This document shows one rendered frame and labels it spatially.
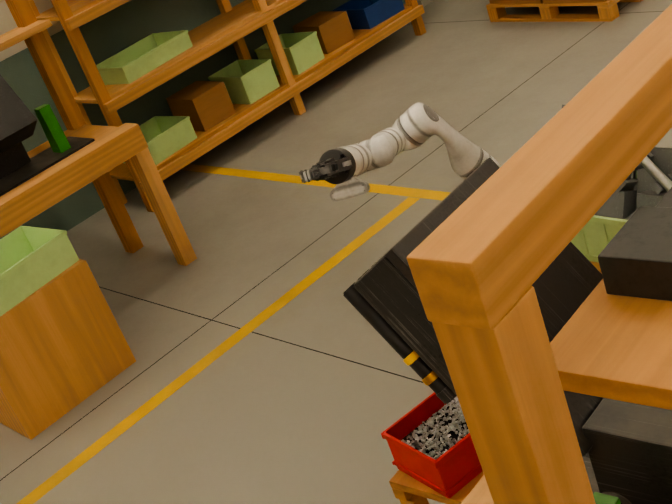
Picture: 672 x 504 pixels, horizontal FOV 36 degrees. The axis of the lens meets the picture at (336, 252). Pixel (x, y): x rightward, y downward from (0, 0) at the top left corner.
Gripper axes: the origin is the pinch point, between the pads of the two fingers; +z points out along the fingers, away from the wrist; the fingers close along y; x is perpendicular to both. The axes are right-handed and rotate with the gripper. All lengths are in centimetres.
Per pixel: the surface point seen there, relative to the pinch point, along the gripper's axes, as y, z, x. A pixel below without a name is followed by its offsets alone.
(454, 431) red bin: -6, -44, 72
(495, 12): -131, -639, -70
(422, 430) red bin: -14, -44, 70
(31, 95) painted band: -382, -376, -100
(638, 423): 52, 8, 59
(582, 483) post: 58, 65, 46
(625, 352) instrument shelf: 60, 37, 38
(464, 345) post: 53, 79, 22
